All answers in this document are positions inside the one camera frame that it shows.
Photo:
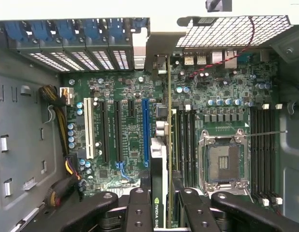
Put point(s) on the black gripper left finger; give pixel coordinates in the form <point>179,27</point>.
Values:
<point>137,212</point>

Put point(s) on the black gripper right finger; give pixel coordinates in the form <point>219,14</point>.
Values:
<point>200,215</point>

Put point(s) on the metal socket cover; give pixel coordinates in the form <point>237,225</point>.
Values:
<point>227,191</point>

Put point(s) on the CPU socket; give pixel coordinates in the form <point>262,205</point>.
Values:
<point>224,162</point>

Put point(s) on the black RAM slot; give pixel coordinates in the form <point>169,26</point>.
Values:
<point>272,154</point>
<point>266,154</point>
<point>180,145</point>
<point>186,145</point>
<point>260,154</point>
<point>192,145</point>
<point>254,154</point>

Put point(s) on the blue expansion slot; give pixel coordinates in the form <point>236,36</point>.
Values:
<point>145,133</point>

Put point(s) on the long black expansion slot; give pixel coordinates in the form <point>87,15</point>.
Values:
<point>104,130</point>
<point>117,130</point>

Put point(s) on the white expansion slot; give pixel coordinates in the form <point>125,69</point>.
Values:
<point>89,128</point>

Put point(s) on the thin metal locking lever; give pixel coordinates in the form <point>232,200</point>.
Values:
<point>265,133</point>

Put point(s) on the short black expansion slot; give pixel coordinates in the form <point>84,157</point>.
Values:
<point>131,107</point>

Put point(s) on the black open PC case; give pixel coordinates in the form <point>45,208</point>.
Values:
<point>292,157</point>

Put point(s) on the green motherboard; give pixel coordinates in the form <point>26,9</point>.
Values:
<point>212,91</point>

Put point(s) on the white power connector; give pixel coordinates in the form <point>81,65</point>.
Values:
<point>67,96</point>

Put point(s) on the perforated metal slot cover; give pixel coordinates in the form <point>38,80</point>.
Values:
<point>102,60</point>
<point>85,60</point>
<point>120,59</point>
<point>50,62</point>
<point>67,61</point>

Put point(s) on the silver USB port block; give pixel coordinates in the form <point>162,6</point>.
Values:
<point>189,58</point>
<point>201,58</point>

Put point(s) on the silver network port block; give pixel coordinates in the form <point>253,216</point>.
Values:
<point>230,59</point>
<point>217,58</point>

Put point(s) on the blue card retention clip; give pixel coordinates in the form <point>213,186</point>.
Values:
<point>40,31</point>
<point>67,30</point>
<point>115,29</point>
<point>92,30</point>
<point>139,24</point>
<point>15,31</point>

